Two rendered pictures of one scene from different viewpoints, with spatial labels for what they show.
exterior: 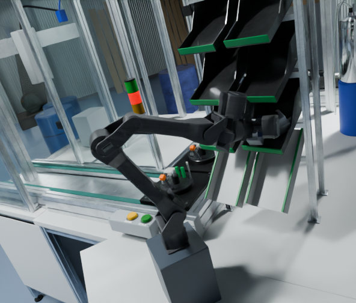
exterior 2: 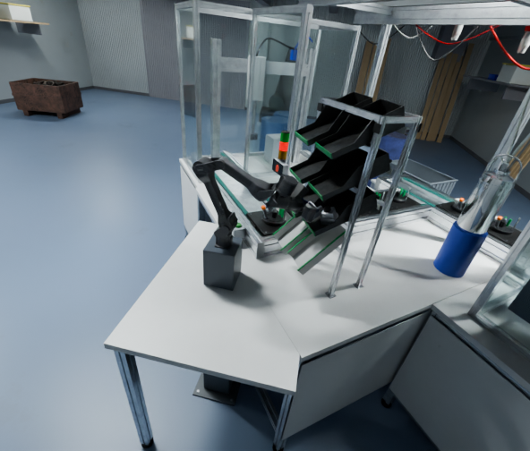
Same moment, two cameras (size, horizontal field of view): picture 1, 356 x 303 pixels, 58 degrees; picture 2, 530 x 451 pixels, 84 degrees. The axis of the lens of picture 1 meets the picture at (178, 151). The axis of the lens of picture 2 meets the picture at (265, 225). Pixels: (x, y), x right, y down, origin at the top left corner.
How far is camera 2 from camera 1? 0.57 m
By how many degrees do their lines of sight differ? 23
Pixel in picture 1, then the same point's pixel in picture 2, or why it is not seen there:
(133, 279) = not seen: hidden behind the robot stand
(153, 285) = not seen: hidden behind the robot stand
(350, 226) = (344, 313)
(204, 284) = (225, 275)
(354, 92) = (457, 236)
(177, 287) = (209, 266)
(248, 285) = (252, 295)
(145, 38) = (403, 89)
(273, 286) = (262, 305)
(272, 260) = (278, 294)
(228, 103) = (281, 183)
